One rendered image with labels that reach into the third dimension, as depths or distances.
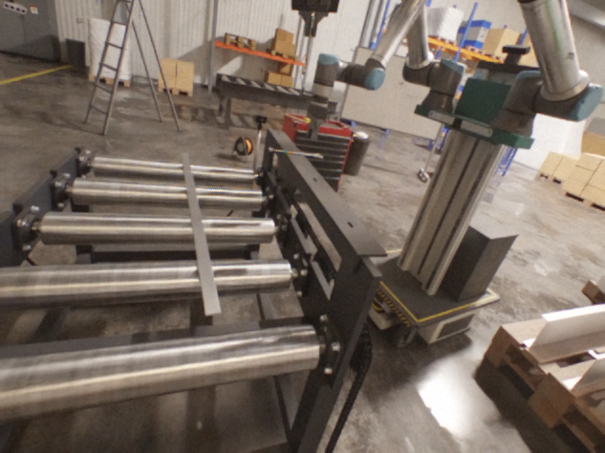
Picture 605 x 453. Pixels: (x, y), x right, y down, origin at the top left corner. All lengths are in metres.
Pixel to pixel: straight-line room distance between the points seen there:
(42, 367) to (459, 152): 2.04
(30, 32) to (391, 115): 9.23
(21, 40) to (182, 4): 4.07
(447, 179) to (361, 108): 3.83
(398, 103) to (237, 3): 6.88
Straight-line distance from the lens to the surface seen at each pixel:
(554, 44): 1.43
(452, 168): 2.14
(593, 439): 2.46
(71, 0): 11.56
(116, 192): 1.55
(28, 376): 0.87
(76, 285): 1.06
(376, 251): 0.81
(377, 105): 5.80
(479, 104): 2.00
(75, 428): 1.87
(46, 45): 11.22
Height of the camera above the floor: 1.57
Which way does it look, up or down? 24 degrees down
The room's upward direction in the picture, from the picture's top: 14 degrees clockwise
